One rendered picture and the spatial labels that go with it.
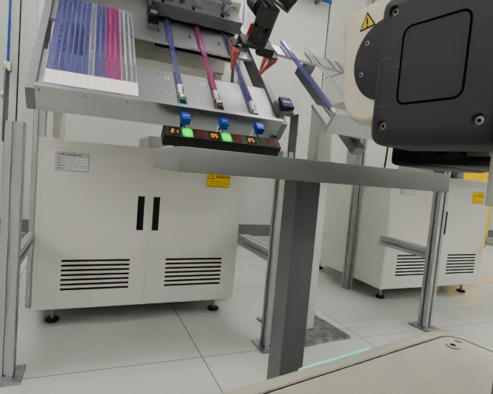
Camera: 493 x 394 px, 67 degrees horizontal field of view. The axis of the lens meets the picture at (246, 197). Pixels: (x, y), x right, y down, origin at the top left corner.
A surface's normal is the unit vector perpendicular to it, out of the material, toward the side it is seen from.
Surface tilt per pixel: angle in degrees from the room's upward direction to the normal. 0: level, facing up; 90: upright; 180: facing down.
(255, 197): 90
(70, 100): 134
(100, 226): 90
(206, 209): 90
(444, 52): 90
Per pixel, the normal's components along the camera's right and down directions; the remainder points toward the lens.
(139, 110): 0.22, 0.76
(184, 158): 0.40, 0.10
